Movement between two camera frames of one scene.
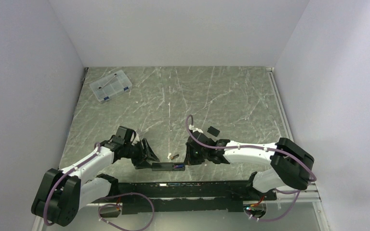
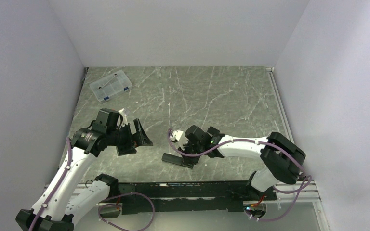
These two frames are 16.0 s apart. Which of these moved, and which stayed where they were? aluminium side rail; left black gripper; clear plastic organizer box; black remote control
Moved: left black gripper; black remote control
Stayed: clear plastic organizer box; aluminium side rail
